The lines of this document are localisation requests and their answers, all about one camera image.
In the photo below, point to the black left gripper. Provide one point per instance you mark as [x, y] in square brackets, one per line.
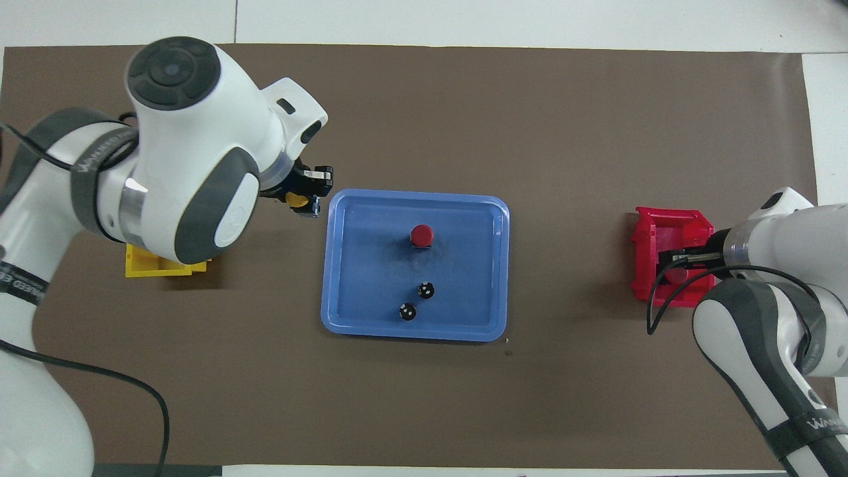
[295, 179]

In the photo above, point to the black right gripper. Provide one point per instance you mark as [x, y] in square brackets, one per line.
[717, 255]

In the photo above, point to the yellow push button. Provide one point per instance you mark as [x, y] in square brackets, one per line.
[298, 199]

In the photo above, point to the red push button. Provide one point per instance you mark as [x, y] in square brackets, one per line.
[421, 234]
[674, 273]

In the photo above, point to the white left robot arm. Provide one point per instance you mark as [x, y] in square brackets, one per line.
[192, 165]

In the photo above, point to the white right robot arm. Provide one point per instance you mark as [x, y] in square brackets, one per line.
[742, 331]

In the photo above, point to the blue plastic tray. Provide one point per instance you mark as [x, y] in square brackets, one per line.
[371, 265]

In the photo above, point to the red plastic bin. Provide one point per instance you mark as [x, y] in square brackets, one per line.
[642, 265]

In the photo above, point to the black cylindrical capacitor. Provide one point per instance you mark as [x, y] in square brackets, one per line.
[407, 311]
[426, 290]

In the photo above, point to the yellow plastic bin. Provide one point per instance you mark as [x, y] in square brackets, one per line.
[149, 268]

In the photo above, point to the brown table mat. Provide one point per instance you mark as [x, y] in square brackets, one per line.
[424, 411]

